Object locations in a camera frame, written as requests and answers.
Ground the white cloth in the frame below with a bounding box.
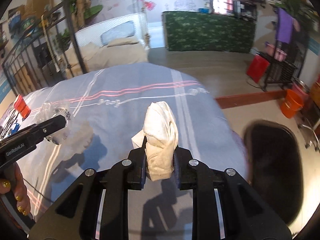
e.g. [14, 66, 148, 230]
[131, 101, 179, 181]

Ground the black metal rack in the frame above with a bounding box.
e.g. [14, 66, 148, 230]
[261, 7, 308, 92]

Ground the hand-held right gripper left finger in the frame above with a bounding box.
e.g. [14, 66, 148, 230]
[27, 137, 148, 240]

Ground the orange bucket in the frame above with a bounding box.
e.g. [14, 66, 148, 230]
[279, 89, 304, 119]

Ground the pink bucket with metal bowl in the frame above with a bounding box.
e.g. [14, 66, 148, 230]
[291, 79, 311, 101]

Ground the beige blanket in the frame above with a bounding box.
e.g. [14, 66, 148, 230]
[66, 36, 148, 76]

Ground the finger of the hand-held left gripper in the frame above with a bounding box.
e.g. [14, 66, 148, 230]
[24, 114, 67, 146]

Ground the clear plastic wrap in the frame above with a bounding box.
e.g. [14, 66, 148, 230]
[37, 101, 72, 146]

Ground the red paper cup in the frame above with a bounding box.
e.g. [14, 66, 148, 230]
[11, 95, 32, 119]

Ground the purple towel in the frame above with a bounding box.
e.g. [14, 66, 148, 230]
[277, 7, 294, 44]

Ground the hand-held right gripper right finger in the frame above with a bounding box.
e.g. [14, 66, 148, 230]
[173, 147, 293, 240]

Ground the green round tin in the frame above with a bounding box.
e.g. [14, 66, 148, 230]
[21, 17, 37, 32]

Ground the black trash bin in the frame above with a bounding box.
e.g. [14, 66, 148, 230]
[244, 120, 304, 227]

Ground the black metal railing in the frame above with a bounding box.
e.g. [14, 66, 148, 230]
[1, 0, 88, 98]

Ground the brown cardboard box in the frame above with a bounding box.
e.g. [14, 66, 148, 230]
[25, 0, 54, 18]

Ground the blue grey cushion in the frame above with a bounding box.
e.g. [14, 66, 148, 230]
[100, 21, 136, 48]

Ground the green patterned cabinet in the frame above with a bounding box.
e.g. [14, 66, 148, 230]
[162, 10, 257, 54]

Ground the small pink basin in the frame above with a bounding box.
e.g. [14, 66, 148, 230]
[265, 42, 287, 61]

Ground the blue wall sign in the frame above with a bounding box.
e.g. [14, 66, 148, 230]
[308, 40, 318, 56]

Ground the person's left hand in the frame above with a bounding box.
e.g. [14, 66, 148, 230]
[0, 164, 32, 217]

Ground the brown patterned case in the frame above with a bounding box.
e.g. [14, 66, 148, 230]
[310, 76, 320, 101]

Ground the banana plant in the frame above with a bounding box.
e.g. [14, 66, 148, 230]
[61, 0, 103, 28]

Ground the rolling stool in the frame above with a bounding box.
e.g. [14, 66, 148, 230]
[299, 115, 320, 153]

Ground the black picture frame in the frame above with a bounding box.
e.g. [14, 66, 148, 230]
[234, 1, 257, 18]

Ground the white swing chair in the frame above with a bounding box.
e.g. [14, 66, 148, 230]
[74, 12, 151, 63]

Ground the white hanging cord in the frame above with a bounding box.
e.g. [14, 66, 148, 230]
[41, 15, 61, 73]

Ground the large wall poster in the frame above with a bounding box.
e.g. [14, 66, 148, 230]
[85, 0, 213, 28]

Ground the red bag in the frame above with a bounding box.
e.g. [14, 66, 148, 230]
[246, 54, 271, 83]

